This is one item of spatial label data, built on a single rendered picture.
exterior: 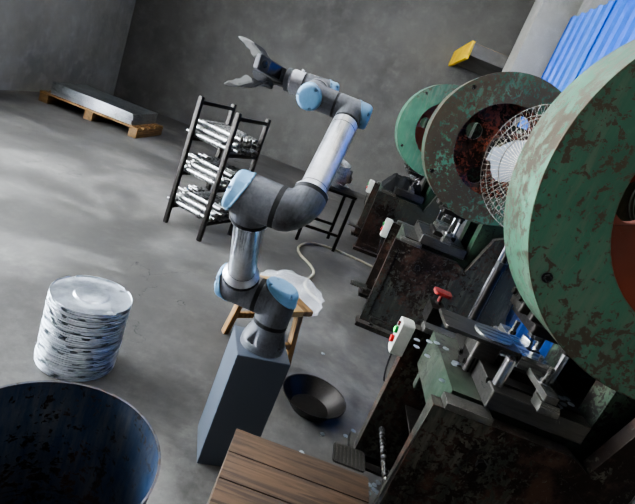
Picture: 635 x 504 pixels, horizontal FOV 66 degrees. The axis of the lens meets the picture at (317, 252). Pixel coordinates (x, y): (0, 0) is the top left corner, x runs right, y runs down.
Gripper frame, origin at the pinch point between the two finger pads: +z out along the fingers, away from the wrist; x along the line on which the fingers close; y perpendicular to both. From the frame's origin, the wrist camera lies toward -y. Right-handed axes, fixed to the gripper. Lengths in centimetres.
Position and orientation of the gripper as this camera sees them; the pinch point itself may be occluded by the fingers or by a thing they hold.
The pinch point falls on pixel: (230, 59)
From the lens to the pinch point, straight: 167.0
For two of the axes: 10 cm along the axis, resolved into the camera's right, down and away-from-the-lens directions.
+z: -9.4, -3.4, 0.8
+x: 3.3, -9.4, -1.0
